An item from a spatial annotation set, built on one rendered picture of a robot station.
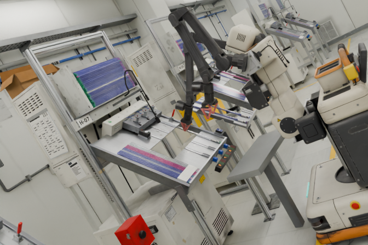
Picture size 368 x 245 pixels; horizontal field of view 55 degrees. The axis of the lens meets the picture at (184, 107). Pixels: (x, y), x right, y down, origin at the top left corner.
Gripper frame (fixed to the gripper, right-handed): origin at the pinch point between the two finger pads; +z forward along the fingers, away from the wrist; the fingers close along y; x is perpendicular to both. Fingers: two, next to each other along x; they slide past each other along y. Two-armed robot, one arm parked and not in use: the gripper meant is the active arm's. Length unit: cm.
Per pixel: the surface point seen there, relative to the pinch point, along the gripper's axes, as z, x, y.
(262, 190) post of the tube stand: 48, 63, -34
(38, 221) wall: 129, -118, 28
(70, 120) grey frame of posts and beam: -14, -53, 63
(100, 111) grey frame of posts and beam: -13, -48, 40
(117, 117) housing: -7, -41, 29
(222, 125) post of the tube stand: 3.1, 18.6, -32.7
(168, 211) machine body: 33, 17, 51
